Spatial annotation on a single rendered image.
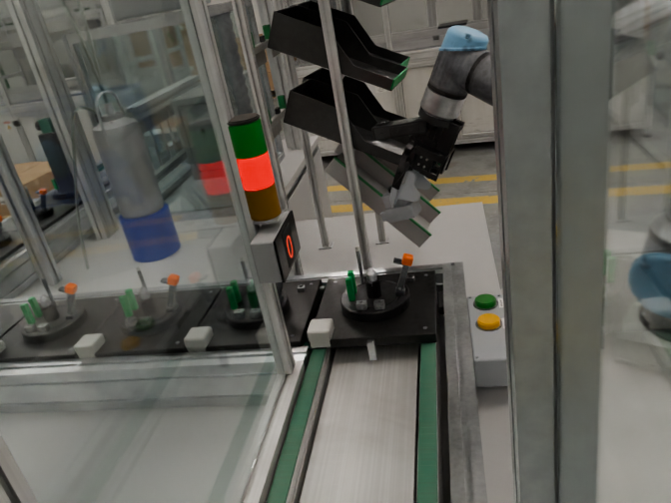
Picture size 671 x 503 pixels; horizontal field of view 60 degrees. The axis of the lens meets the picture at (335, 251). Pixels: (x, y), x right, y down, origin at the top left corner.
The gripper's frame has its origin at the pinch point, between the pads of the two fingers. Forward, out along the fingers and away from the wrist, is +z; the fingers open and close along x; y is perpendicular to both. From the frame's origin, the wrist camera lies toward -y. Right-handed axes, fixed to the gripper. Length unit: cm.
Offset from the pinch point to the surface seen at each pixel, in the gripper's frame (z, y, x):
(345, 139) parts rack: -5.7, -15.2, 2.7
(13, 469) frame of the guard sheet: -18, 3, -90
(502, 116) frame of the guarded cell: -52, 23, -89
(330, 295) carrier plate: 21.4, -3.1, -13.0
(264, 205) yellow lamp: -9.8, -9.8, -38.3
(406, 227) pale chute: 9.9, 3.0, 7.6
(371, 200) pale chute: 6.9, -6.5, 6.3
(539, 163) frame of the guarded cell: -52, 24, -89
